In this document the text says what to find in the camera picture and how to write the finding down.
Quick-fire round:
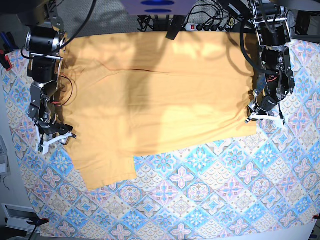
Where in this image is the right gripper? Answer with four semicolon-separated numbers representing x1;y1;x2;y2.
36;121;77;155

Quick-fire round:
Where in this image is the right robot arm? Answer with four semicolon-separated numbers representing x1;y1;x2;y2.
25;0;75;155

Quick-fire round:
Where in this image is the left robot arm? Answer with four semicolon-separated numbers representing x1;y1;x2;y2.
240;0;295;127

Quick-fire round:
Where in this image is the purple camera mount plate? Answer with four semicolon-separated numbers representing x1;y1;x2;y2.
120;0;196;16

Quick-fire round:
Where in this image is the black bracket at table edge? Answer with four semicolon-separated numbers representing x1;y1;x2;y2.
166;15;185;40

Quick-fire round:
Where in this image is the yellow T-shirt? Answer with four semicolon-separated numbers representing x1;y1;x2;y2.
62;31;256;190

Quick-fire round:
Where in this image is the white power strip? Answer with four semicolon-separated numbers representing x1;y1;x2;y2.
184;23;233;32

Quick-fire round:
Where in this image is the red clamp upper left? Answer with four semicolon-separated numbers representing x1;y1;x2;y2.
0;49;13;71

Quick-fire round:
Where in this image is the patterned tile tablecloth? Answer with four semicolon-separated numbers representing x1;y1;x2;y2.
0;40;320;240

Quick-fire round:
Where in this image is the white rail lower left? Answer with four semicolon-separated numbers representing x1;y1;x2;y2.
1;203;38;233

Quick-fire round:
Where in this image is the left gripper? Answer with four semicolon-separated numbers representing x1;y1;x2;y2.
245;93;286;127

